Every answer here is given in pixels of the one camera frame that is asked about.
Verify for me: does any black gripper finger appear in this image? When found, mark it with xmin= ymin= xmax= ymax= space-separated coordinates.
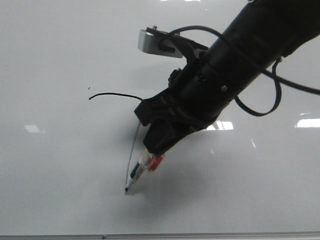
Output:
xmin=143 ymin=119 xmax=198 ymax=156

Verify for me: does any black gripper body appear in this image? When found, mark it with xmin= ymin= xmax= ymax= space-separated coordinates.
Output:
xmin=134 ymin=59 xmax=248 ymax=132

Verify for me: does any black white whiteboard marker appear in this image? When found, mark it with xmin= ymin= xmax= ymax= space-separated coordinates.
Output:
xmin=124 ymin=149 xmax=154 ymax=194

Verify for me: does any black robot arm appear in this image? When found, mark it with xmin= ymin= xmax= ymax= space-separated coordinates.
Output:
xmin=134 ymin=0 xmax=320 ymax=156

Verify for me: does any white glossy whiteboard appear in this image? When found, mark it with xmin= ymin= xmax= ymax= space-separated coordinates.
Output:
xmin=0 ymin=0 xmax=320 ymax=235

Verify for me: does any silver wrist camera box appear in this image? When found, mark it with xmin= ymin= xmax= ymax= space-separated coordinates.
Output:
xmin=137 ymin=26 xmax=208 ymax=58

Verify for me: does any black camera cable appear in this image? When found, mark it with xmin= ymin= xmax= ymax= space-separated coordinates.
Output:
xmin=157 ymin=24 xmax=320 ymax=117

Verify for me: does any grey aluminium whiteboard frame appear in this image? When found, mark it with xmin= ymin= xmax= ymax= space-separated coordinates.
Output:
xmin=0 ymin=231 xmax=320 ymax=240

